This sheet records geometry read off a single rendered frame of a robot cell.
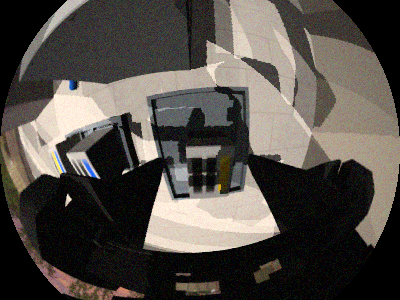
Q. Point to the blue thin bar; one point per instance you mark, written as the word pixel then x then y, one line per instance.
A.
pixel 72 85

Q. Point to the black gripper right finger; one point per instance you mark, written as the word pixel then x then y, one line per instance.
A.
pixel 286 189

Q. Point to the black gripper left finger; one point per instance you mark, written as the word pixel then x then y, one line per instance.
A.
pixel 127 201

